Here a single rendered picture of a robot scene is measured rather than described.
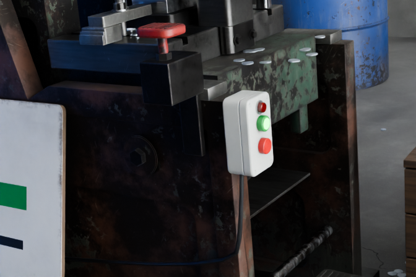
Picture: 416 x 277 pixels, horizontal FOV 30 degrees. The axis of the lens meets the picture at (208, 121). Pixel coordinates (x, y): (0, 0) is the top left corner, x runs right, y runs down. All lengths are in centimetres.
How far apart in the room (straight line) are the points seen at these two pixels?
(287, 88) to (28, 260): 64
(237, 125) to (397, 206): 122
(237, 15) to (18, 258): 68
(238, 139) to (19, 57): 55
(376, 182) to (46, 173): 134
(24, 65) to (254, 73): 48
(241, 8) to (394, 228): 97
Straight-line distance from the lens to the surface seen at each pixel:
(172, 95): 125
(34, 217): 164
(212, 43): 153
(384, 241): 222
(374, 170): 273
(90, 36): 148
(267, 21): 172
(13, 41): 165
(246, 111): 128
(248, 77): 148
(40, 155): 160
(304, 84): 169
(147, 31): 125
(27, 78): 164
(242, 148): 130
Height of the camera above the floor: 96
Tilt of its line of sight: 16 degrees down
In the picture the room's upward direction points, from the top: 5 degrees counter-clockwise
